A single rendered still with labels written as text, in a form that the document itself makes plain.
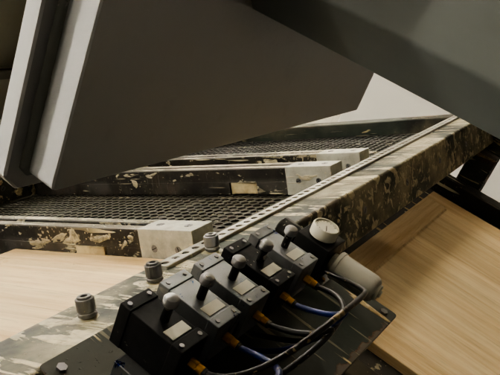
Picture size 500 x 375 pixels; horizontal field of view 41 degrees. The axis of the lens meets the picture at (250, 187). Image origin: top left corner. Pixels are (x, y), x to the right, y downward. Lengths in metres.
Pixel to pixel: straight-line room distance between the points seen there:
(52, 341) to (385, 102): 4.18
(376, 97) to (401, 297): 3.36
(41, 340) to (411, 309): 0.96
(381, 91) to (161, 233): 3.79
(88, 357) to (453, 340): 0.97
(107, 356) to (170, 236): 0.41
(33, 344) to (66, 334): 0.04
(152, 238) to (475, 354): 0.77
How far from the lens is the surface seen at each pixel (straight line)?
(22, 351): 0.83
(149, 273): 0.95
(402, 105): 4.80
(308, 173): 1.59
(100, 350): 0.80
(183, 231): 1.14
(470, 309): 1.72
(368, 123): 2.51
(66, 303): 1.06
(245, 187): 1.70
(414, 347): 1.48
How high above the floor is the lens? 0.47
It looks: 22 degrees up
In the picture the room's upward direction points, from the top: 57 degrees counter-clockwise
